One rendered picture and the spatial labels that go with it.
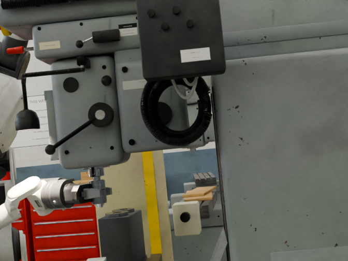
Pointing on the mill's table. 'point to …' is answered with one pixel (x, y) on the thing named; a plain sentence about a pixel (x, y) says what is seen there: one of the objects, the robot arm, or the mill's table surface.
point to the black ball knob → (106, 80)
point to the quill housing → (64, 116)
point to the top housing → (61, 14)
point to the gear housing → (52, 41)
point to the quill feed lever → (95, 113)
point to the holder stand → (122, 235)
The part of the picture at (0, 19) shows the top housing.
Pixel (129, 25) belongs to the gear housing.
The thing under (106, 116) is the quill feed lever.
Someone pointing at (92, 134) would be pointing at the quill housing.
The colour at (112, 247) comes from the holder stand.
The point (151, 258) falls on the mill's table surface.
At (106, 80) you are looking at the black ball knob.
